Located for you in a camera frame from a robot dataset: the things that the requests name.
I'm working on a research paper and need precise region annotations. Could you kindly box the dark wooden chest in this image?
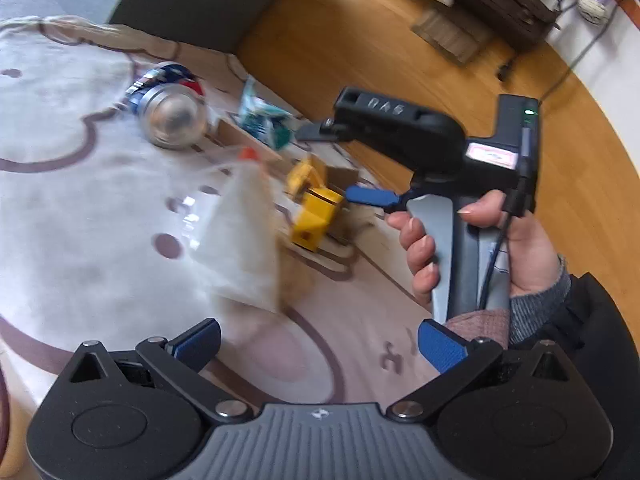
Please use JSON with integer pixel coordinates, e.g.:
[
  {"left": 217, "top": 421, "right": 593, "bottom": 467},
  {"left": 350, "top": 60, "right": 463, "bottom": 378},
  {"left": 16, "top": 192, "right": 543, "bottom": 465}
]
[{"left": 410, "top": 0, "right": 563, "bottom": 63}]

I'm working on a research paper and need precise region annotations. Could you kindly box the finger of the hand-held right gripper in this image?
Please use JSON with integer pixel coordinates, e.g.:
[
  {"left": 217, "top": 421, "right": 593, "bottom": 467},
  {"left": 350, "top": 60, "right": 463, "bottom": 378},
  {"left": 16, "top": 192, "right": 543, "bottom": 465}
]
[
  {"left": 295, "top": 87, "right": 373, "bottom": 142},
  {"left": 345, "top": 185, "right": 418, "bottom": 212}
]

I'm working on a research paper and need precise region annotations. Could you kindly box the teal white wrapper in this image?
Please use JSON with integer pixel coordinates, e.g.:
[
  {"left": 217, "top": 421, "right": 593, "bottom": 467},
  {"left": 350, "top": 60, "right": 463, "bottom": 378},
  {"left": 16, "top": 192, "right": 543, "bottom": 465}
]
[{"left": 237, "top": 77, "right": 293, "bottom": 151}]

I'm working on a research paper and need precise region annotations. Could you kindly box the person's right forearm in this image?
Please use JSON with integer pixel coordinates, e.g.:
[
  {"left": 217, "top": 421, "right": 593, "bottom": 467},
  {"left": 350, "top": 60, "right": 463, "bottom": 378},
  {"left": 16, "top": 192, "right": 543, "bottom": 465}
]
[{"left": 507, "top": 255, "right": 640, "bottom": 411}]

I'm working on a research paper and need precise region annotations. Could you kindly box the yellow small box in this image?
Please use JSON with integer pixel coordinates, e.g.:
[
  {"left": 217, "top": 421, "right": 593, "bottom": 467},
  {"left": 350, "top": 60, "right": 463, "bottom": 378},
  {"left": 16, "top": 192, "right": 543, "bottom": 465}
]
[{"left": 287, "top": 157, "right": 347, "bottom": 252}]

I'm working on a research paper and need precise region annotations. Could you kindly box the person's right hand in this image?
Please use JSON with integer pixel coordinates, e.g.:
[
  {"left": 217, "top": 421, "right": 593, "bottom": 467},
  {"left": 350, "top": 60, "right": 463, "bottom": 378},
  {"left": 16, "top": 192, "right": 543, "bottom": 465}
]
[{"left": 387, "top": 191, "right": 565, "bottom": 307}]

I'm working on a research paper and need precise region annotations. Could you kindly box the printed cartoon blanket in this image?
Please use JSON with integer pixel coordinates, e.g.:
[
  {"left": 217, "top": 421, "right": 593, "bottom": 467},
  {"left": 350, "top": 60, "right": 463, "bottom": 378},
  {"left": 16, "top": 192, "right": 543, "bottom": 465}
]
[{"left": 0, "top": 15, "right": 451, "bottom": 480}]

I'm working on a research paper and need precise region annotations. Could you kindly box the clear plastic bottle orange cap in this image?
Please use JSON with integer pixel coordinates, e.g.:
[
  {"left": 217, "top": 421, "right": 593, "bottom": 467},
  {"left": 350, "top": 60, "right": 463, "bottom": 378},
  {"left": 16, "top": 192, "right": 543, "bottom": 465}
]
[{"left": 187, "top": 150, "right": 282, "bottom": 313}]

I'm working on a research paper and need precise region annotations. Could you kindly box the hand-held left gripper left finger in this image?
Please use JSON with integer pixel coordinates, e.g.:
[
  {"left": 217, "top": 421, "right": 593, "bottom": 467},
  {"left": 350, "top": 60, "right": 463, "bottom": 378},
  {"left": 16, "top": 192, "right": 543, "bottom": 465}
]
[{"left": 69, "top": 318, "right": 255, "bottom": 422}]

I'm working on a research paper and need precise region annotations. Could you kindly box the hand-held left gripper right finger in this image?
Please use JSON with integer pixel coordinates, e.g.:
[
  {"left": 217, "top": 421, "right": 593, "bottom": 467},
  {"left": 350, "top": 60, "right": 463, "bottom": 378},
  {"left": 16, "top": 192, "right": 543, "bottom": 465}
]
[{"left": 387, "top": 320, "right": 571, "bottom": 421}]

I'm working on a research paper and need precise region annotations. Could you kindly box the black cable with plug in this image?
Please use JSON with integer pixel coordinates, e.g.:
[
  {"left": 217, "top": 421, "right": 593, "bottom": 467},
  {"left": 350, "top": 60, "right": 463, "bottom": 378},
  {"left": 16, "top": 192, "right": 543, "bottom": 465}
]
[
  {"left": 496, "top": 0, "right": 568, "bottom": 82},
  {"left": 539, "top": 0, "right": 618, "bottom": 103}
]

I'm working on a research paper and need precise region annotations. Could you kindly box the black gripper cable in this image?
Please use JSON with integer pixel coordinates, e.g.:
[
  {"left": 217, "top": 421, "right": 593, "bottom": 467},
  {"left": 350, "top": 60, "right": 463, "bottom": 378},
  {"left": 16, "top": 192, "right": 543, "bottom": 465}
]
[{"left": 477, "top": 127, "right": 533, "bottom": 311}]

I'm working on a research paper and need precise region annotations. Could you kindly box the crushed soda can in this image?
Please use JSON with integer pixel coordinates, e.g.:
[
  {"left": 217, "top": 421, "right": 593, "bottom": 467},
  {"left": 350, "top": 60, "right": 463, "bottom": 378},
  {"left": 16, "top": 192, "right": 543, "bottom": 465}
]
[{"left": 125, "top": 61, "right": 208, "bottom": 150}]

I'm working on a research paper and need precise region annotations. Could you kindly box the grey bench cushion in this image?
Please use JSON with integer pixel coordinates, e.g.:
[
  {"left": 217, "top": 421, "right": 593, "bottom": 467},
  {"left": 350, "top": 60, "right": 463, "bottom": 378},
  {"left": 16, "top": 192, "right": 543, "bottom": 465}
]
[{"left": 0, "top": 0, "right": 66, "bottom": 23}]

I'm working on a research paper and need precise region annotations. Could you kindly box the white round wall fitting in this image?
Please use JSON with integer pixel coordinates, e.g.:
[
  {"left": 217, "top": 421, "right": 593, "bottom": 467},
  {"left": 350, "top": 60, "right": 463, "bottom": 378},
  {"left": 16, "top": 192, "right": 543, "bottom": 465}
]
[{"left": 577, "top": 0, "right": 611, "bottom": 23}]

